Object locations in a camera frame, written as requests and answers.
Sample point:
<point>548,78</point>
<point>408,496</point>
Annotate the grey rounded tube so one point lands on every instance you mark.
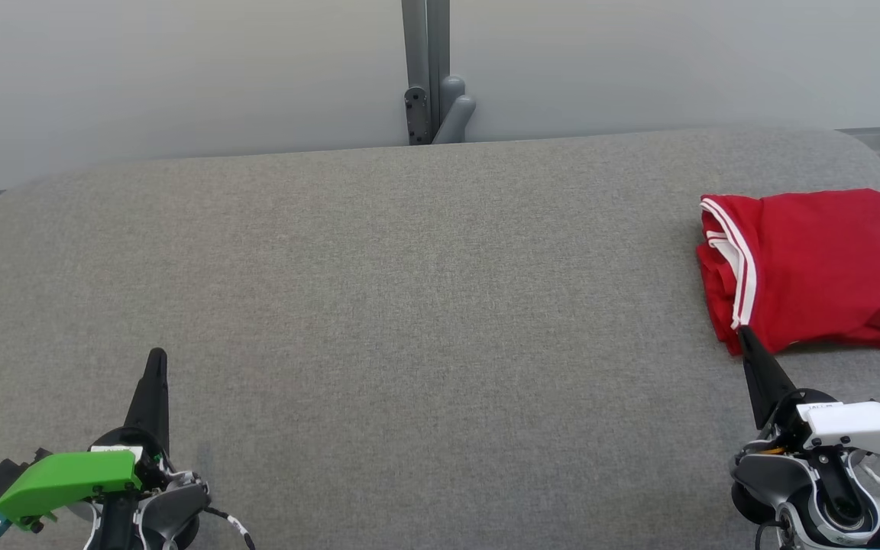
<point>455,114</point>

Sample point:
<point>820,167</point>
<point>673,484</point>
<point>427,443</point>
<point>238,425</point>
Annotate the dark grey screwed bracket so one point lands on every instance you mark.
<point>415,114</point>

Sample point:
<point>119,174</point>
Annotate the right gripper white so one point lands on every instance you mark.
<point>860,428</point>

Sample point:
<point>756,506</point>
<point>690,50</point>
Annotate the red basketball jersey white sleeves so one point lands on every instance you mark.
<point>822,260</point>

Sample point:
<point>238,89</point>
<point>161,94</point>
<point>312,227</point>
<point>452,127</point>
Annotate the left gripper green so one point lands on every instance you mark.
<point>66,477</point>

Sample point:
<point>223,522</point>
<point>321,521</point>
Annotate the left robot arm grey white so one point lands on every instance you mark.
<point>173,504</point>

